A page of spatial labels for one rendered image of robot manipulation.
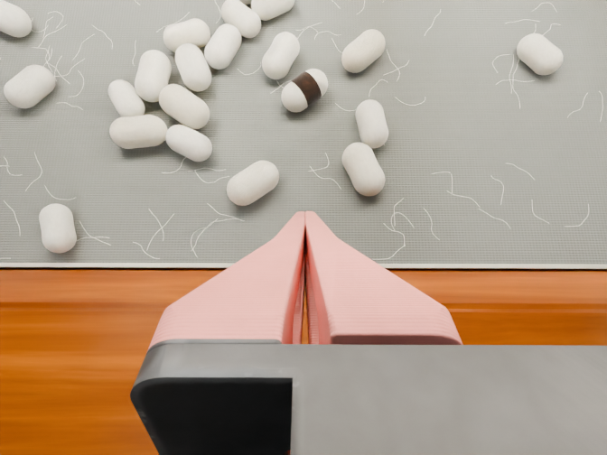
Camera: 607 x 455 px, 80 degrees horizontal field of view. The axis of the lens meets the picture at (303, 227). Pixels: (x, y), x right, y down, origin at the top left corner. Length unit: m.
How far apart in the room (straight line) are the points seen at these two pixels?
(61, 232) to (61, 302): 0.05
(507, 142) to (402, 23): 0.12
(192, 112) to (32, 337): 0.16
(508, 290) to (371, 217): 0.09
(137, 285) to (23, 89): 0.16
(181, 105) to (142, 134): 0.03
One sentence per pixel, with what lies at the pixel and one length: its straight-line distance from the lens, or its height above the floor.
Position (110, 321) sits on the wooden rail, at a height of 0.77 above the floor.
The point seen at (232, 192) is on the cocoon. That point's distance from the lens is 0.24.
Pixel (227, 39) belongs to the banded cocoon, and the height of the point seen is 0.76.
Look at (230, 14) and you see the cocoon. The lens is 0.31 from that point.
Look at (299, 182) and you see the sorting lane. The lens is 0.25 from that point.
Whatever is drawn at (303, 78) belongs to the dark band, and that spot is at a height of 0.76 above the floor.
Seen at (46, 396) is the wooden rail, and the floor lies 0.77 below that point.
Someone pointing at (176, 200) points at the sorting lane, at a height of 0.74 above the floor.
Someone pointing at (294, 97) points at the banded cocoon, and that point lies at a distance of 0.26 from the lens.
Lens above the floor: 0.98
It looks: 76 degrees down
